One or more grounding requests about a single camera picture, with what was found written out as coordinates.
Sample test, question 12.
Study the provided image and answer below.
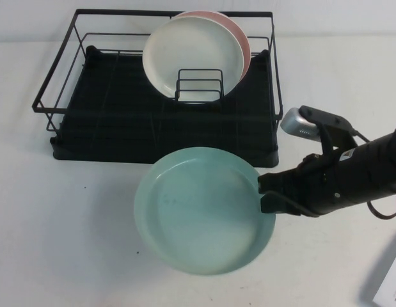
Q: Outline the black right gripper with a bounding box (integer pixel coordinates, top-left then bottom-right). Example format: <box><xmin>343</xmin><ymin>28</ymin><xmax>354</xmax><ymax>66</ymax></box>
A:
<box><xmin>258</xmin><ymin>150</ymin><xmax>342</xmax><ymax>218</ymax></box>

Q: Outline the teal round plate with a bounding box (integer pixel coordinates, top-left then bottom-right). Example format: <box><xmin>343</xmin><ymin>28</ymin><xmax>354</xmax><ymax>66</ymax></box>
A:
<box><xmin>133</xmin><ymin>146</ymin><xmax>277</xmax><ymax>276</ymax></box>

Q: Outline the pink round plate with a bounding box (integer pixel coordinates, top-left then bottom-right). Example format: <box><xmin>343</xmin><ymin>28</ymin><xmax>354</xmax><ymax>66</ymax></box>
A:
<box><xmin>175</xmin><ymin>10</ymin><xmax>252</xmax><ymax>81</ymax></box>

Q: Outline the cream round plate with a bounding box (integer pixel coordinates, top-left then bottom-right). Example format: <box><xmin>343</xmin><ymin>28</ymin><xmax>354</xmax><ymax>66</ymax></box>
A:
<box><xmin>141</xmin><ymin>15</ymin><xmax>245</xmax><ymax>106</ymax></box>

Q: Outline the black plastic drip tray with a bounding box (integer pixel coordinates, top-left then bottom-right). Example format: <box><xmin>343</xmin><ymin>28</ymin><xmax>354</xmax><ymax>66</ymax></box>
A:
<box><xmin>49</xmin><ymin>45</ymin><xmax>280</xmax><ymax>168</ymax></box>

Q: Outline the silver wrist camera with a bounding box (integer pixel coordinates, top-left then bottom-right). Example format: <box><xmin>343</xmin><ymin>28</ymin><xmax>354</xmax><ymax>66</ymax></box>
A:
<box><xmin>280</xmin><ymin>107</ymin><xmax>323</xmax><ymax>143</ymax></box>

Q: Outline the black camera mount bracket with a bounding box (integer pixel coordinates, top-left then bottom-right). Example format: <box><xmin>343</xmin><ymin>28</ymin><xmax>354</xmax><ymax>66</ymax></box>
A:
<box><xmin>298</xmin><ymin>105</ymin><xmax>358</xmax><ymax>155</ymax></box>

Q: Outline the black cable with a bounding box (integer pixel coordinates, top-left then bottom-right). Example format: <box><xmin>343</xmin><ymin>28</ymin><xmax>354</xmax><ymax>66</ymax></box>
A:
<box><xmin>366</xmin><ymin>193</ymin><xmax>396</xmax><ymax>221</ymax></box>
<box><xmin>347</xmin><ymin>127</ymin><xmax>372</xmax><ymax>144</ymax></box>

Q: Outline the black wire dish rack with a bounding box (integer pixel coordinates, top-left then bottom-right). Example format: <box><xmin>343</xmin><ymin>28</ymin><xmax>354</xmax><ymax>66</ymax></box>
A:
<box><xmin>31</xmin><ymin>8</ymin><xmax>285</xmax><ymax>133</ymax></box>

